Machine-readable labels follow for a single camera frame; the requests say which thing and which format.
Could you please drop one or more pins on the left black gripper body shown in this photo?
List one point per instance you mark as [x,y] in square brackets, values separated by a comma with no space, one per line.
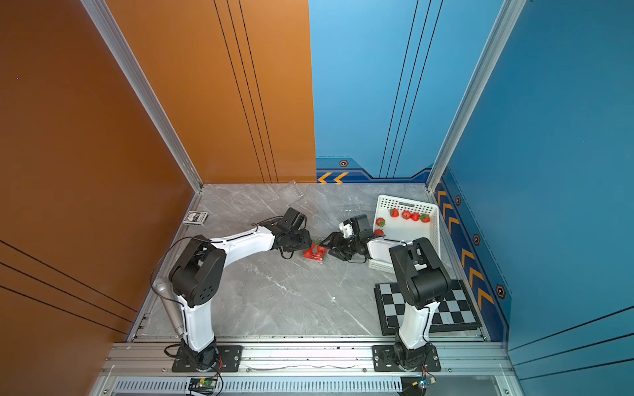
[300,241]

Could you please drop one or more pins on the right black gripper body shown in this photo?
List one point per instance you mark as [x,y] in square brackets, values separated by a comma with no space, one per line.
[346,247]

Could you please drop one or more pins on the clear plastic clamshell container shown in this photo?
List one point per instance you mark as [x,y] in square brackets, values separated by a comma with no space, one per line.
[323,255]

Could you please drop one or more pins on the white perforated plastic basket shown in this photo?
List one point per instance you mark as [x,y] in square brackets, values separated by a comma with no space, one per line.
[403,230]

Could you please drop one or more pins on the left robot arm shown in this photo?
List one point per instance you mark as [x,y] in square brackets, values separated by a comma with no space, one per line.
[195,278]

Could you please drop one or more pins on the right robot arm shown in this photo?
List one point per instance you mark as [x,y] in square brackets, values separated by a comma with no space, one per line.
[421,277]

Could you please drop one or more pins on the black white checkerboard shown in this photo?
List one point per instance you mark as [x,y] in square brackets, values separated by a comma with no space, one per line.
[455,313]

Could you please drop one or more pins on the grey metal cylinder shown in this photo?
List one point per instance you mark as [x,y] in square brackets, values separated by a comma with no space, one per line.
[163,288]

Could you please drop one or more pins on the right green circuit board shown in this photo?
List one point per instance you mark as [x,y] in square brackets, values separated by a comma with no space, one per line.
[422,383]

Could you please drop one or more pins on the green circuit board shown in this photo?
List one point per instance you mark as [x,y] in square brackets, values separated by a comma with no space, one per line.
[204,386]
[422,383]

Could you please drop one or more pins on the left green circuit board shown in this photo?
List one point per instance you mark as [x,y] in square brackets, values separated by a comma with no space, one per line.
[204,386]

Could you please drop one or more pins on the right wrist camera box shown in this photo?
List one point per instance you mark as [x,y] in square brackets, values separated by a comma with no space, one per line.
[346,229]

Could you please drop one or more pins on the clear clamshell near wall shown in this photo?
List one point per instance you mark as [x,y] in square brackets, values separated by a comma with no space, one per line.
[293,194]

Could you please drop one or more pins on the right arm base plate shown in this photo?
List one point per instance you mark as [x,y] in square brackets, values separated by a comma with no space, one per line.
[396,358]

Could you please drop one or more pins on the aluminium front rail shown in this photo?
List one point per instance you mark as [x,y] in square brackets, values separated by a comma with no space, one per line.
[310,357]

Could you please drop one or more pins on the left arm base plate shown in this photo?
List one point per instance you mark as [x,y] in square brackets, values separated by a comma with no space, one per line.
[224,359]

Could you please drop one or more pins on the right aluminium corner post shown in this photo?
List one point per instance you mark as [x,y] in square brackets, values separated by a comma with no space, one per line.
[494,46]

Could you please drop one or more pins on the aluminium corner post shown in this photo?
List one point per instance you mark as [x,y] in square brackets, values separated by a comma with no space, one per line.
[107,27]
[494,46]

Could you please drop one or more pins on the left aluminium corner post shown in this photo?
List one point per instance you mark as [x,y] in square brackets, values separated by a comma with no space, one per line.
[107,27]

